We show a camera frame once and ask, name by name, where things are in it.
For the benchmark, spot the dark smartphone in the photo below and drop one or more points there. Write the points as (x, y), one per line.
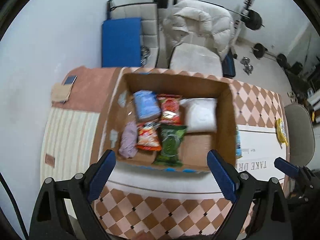
(70, 80)

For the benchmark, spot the black blue weight bench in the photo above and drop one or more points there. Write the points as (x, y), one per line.
(228, 67)

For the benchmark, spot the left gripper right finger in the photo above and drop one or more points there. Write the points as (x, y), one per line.
(271, 218)

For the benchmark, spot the blue tissue pack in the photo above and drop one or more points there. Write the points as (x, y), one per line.
(147, 107)

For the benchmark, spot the milk carton cardboard box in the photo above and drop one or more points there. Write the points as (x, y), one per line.
(195, 146)

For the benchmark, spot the white padded chair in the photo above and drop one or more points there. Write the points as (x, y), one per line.
(149, 34)

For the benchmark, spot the striped beige mat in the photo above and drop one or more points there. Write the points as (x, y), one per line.
(67, 143)

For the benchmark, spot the white puffy jacket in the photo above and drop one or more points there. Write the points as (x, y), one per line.
(192, 24)

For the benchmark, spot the white pillow pack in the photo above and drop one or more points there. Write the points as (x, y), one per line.
(199, 114)

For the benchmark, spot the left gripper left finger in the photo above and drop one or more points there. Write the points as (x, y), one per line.
(50, 218)

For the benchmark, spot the blue folded mat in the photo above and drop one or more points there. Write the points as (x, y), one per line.
(121, 43)

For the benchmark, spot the red snack bag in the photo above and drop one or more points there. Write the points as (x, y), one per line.
(170, 108)

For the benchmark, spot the black floor barbell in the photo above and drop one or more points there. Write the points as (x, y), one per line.
(259, 51)

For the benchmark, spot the purple cloth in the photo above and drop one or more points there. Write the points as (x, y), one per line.
(128, 141)

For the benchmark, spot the green snack bag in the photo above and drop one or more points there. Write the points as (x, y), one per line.
(172, 136)

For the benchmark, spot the tan folded cloth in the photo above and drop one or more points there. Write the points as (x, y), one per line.
(60, 92)

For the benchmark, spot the panda snack bag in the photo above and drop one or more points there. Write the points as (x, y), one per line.
(148, 139)

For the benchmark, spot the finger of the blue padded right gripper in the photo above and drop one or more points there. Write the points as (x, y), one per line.
(286, 167)

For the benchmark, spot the racked barbell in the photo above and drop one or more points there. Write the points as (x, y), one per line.
(251, 19)

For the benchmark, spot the checkered tablecloth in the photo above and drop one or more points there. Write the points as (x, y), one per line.
(166, 202)

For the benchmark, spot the beige cushioned seat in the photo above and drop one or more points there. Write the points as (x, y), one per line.
(194, 58)

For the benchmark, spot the chrome dumbbell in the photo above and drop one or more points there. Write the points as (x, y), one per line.
(245, 61)

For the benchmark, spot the grey office chair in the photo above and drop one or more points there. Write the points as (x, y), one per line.
(301, 135)

